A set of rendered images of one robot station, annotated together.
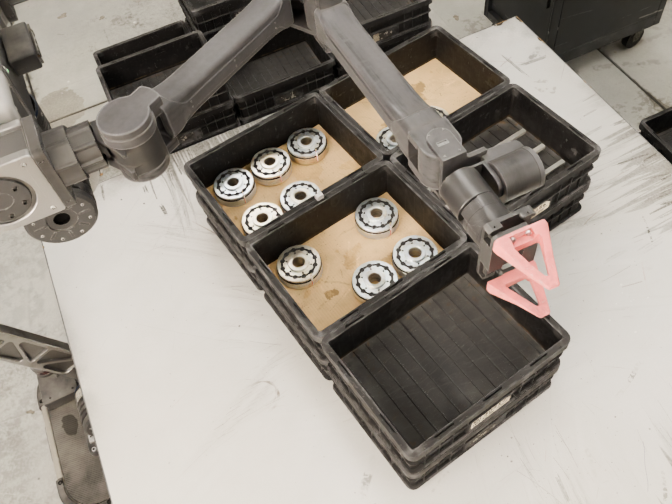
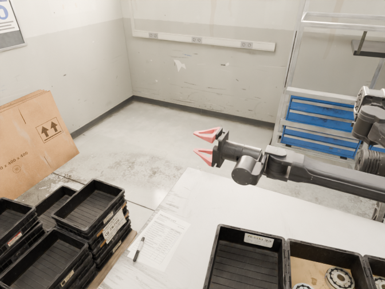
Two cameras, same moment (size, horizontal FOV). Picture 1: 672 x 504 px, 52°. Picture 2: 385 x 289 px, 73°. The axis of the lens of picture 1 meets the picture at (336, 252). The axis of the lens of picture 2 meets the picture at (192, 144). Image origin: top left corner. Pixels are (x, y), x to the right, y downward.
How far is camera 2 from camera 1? 1.13 m
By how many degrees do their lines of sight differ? 82
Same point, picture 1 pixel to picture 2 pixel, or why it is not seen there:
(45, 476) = not seen: hidden behind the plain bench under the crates
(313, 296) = (317, 274)
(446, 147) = (272, 149)
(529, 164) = (240, 164)
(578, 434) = not seen: outside the picture
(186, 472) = (280, 213)
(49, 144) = (372, 101)
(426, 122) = (294, 157)
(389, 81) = (337, 170)
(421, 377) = (244, 272)
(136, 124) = (364, 110)
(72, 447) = not seen: hidden behind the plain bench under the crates
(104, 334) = (358, 226)
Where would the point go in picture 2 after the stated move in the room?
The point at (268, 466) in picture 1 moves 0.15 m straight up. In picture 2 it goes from (263, 229) to (267, 211)
